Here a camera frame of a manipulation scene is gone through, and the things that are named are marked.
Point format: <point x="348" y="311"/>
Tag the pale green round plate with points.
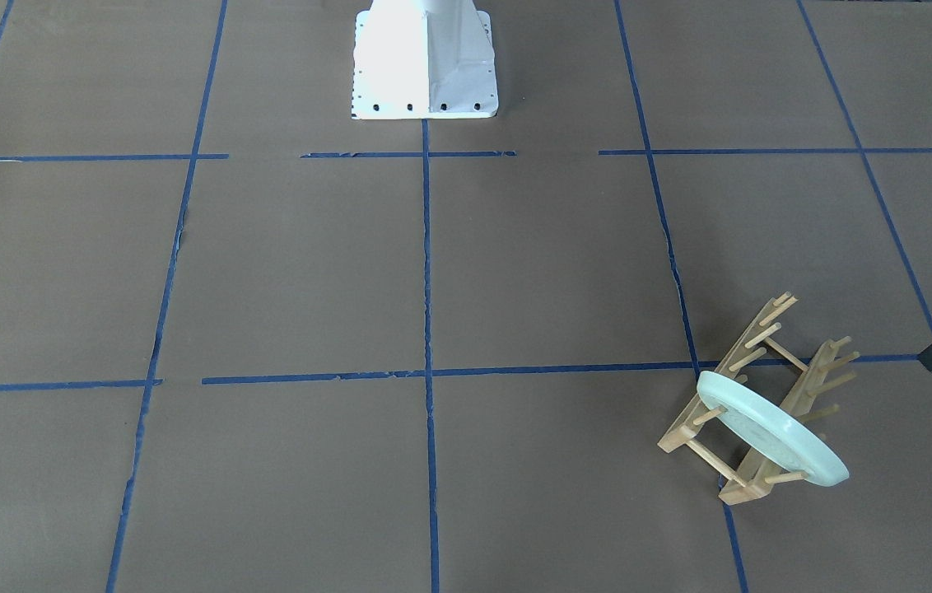
<point x="771" y="431"/>

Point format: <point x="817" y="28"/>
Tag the wooden dish rack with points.
<point x="759" y="360"/>

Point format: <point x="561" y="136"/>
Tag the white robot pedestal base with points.
<point x="423" y="60"/>

